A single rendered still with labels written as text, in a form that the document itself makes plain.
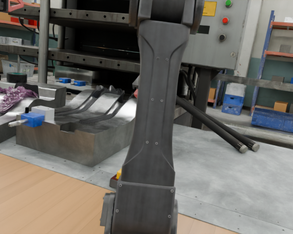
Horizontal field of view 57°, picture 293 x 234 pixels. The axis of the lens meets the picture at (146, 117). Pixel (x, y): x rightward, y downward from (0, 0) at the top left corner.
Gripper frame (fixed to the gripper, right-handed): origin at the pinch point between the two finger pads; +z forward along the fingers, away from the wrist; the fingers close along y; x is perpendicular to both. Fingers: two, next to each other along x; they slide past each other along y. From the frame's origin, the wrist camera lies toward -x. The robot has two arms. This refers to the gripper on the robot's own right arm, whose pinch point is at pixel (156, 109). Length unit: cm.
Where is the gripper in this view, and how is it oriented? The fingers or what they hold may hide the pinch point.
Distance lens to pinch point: 75.6
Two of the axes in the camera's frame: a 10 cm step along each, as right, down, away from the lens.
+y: -9.2, -1.9, 3.4
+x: -3.8, 5.9, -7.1
